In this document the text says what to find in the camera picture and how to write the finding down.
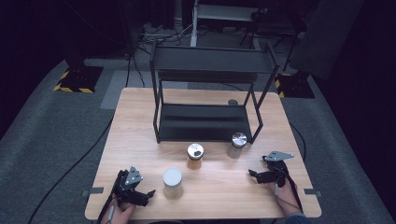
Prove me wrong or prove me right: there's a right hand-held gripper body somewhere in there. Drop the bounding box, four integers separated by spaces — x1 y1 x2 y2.
262 150 295 189

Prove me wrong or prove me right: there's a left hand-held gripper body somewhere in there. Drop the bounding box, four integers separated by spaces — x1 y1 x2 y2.
112 165 145 203

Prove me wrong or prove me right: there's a white lid spice jar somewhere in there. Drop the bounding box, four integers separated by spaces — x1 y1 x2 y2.
162 167 184 201

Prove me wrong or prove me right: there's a shiny metal lid glass jar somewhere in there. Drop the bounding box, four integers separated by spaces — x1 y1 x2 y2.
226 132 248 160

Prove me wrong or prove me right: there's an orange spice jar silver lid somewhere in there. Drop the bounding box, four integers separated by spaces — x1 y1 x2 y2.
186 143 205 171

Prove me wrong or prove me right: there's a black two-tier metal rack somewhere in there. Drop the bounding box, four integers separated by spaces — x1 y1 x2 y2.
148 38 280 145

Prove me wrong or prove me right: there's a person's left hand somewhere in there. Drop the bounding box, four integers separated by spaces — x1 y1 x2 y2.
107 199 137 224

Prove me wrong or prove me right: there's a person's right hand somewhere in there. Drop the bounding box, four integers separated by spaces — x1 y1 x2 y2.
268 181 301 217

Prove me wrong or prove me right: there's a grey table edge clamp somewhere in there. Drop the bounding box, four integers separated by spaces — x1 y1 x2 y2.
304 188 322 198
81 187 105 198

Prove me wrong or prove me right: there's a yellow black striped stand base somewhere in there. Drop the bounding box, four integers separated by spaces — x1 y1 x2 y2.
52 64 105 94
274 72 316 100

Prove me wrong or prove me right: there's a grey floor mat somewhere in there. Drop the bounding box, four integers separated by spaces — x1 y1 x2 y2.
99 69 190 110

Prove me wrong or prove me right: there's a grey leaning panel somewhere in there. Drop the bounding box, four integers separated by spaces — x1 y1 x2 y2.
289 0 365 80

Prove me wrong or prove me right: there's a dark stand with legs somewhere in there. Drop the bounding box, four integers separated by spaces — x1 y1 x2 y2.
239 7 307 73

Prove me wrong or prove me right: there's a white metal stand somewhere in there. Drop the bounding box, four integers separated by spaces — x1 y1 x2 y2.
190 0 269 49

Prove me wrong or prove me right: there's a left hand-held gripper cable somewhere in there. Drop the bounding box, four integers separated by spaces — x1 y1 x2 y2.
96 192 120 224

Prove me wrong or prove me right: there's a long black floor cable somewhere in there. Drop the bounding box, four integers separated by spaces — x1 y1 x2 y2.
27 115 115 224

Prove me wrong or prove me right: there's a bundle of floor cables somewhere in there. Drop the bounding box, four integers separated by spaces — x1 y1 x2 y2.
136 21 194 48

